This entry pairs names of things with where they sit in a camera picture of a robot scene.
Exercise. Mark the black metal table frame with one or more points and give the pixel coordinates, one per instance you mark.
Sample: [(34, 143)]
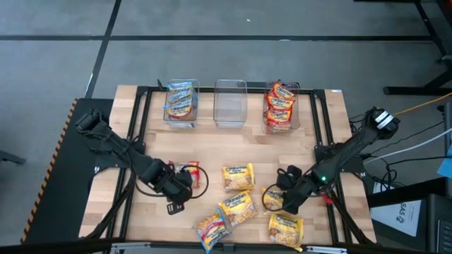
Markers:
[(206, 89)]

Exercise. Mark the black equipment case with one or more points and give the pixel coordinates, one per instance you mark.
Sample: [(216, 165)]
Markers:
[(438, 208)]

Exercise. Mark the red Maruchan ramen pack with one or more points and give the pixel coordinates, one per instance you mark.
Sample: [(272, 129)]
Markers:
[(280, 103), (279, 119), (282, 91), (176, 166)]

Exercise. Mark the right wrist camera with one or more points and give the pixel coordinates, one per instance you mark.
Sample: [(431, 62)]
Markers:
[(289, 176)]

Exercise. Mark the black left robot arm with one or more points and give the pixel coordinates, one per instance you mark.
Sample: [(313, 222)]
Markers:
[(116, 144)]

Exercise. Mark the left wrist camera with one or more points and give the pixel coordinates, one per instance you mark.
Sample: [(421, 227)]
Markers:
[(174, 208)]

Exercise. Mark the blue sheet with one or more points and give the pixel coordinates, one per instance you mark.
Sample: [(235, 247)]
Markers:
[(446, 166)]

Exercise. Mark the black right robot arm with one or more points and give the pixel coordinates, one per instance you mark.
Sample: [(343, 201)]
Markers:
[(353, 148)]

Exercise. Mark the clear plastic bin with label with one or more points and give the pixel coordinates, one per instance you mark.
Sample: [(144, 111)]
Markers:
[(196, 121)]

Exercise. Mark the white paper sign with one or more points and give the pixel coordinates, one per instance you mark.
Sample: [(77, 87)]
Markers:
[(395, 218)]

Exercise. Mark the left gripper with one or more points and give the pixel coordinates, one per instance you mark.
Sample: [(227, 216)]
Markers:
[(176, 194)]

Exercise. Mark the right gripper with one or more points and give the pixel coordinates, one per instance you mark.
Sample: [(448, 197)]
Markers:
[(298, 199)]

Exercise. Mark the black furniture foot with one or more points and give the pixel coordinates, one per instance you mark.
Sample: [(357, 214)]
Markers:
[(12, 158)]

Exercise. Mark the silver metal bracket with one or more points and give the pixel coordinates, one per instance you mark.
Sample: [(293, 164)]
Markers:
[(326, 249)]

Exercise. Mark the black platform with hazard stripe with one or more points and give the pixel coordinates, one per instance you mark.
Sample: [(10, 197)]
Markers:
[(60, 197)]

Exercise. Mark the yellow ramen packet right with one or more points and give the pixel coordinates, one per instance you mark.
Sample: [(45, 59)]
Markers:
[(262, 197)]

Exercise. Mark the black desk frame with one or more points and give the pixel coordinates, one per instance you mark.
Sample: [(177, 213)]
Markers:
[(416, 91)]

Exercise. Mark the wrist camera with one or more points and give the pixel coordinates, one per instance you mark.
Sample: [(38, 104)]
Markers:
[(174, 208), (289, 176)]

